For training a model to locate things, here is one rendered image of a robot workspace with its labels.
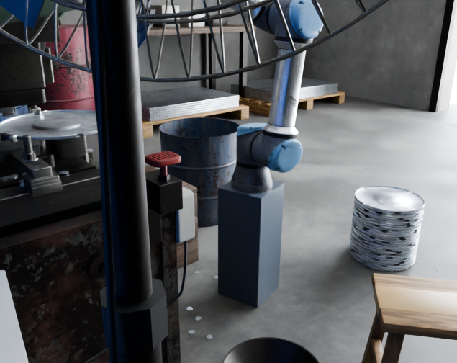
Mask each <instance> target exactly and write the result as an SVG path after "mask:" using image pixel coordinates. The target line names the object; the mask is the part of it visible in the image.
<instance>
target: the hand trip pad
mask: <svg viewBox="0 0 457 363"><path fill-rule="evenodd" d="M180 162H181V156H180V155H178V154H176V153H174V152H171V151H163V152H160V153H153V154H150V155H147V156H146V157H145V163H147V164H149V165H151V166H153V167H156V168H160V175H161V176H166V175H167V166H170V165H174V164H177V163H180Z"/></svg>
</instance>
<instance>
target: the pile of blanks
mask: <svg viewBox="0 0 457 363"><path fill-rule="evenodd" d="M423 209H424V207H423V208H421V209H420V210H416V211H414V212H387V211H382V210H377V209H374V208H371V207H368V206H366V205H363V204H362V203H360V202H359V201H358V200H357V199H356V196H355V195H354V206H353V217H352V226H351V232H350V247H349V253H350V255H351V257H352V258H353V259H354V260H356V261H357V262H358V263H360V264H363V265H364V266H367V267H369V268H372V269H378V270H382V271H390V272H394V271H401V270H405V269H408V268H409V267H411V266H412V265H413V264H414V262H415V258H416V253H417V246H418V241H419V237H420V227H421V223H422V216H423V214H424V210H423Z"/></svg>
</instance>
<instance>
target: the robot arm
mask: <svg viewBox="0 0 457 363"><path fill-rule="evenodd" d="M151 1H152V0H143V3H144V9H145V14H155V9H151V8H150V4H151ZM278 1H279V5H280V7H281V10H282V13H283V16H284V19H285V22H286V25H287V27H288V30H289V34H290V36H291V40H292V42H293V45H294V48H295V50H296V49H298V48H301V47H303V46H305V45H308V44H310V43H311V42H312V39H313V38H315V37H316V36H318V33H319V32H320V31H321V29H322V26H323V23H322V21H321V19H320V17H319V15H318V13H317V11H316V9H315V8H314V6H313V4H312V2H311V0H278ZM250 16H251V20H252V23H253V25H255V26H256V27H258V28H260V29H262V30H263V31H265V32H267V33H269V34H272V35H275V39H274V42H275V43H276V44H277V46H278V48H279V49H278V55H277V57H279V56H282V55H286V54H287V53H290V52H292V49H291V46H290V44H289V40H288V38H287V36H286V33H285V31H284V27H283V25H282V23H281V20H280V18H279V14H278V12H277V10H276V7H275V4H274V3H273V2H272V3H270V4H267V5H264V6H261V7H258V8H256V9H252V10H250ZM145 40H146V38H145V29H144V23H142V22H138V26H137V44H138V49H139V47H140V46H141V45H142V44H143V43H144V42H145ZM305 53H306V51H304V52H302V53H300V54H297V55H295V56H293V57H290V58H288V59H286V60H282V61H279V62H277V63H276V70H275V76H274V82H273V92H272V97H271V108H270V113H269V119H268V124H267V123H249V124H244V125H240V126H239V127H238V128H237V135H236V138H237V147H236V167H235V170H234V173H233V175H232V179H231V187H232V188H233V189H235V190H237V191H239V192H246V193H260V192H266V191H268V190H270V189H271V188H272V184H273V181H272V178H271V173H270V171H269V169H270V170H272V171H277V172H280V173H286V172H288V171H291V170H292V169H293V168H294V167H295V166H297V164H298V163H299V162H300V160H301V157H302V147H301V144H300V142H299V141H298V140H297V136H298V131H297V130H296V128H295V127H294V124H295V119H296V114H297V105H298V100H299V91H300V86H301V81H302V72H303V67H304V58H305Z"/></svg>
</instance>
